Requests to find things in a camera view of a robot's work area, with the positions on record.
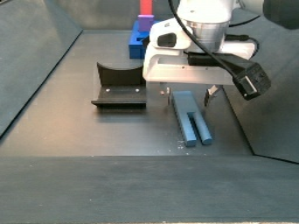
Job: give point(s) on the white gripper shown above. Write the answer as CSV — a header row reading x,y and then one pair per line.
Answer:
x,y
166,58

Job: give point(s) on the light blue square-circle object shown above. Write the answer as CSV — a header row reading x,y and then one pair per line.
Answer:
x,y
192,124

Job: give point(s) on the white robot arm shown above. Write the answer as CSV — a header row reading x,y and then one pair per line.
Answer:
x,y
280,12

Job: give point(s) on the black curved fixture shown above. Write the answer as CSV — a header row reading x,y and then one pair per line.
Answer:
x,y
122,87

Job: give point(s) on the blue shape-sorter base block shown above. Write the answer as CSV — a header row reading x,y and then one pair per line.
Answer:
x,y
139,40

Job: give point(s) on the purple block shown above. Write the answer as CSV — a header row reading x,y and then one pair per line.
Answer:
x,y
146,22

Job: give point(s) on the red rectangular block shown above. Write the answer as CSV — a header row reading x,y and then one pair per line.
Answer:
x,y
146,7

